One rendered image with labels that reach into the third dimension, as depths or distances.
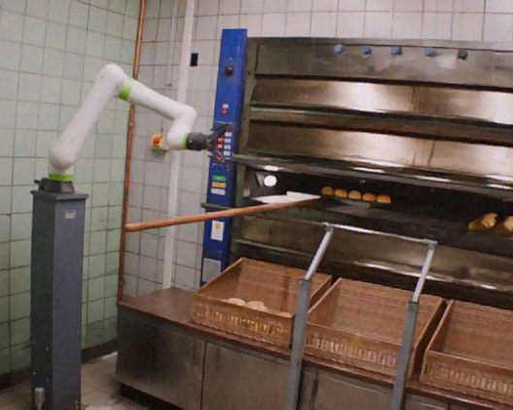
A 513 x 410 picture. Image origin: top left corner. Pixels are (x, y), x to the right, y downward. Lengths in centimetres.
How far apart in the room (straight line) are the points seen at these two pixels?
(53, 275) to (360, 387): 147
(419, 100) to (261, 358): 146
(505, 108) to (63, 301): 228
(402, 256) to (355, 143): 62
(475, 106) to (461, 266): 77
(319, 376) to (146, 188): 174
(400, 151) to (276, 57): 89
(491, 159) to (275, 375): 143
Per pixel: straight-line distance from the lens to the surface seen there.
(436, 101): 286
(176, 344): 298
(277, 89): 318
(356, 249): 298
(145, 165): 369
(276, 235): 316
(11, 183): 319
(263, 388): 276
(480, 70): 285
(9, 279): 329
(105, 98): 257
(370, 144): 294
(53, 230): 270
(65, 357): 293
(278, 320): 267
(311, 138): 307
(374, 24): 301
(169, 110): 280
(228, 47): 334
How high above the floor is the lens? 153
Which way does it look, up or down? 7 degrees down
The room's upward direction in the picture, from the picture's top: 5 degrees clockwise
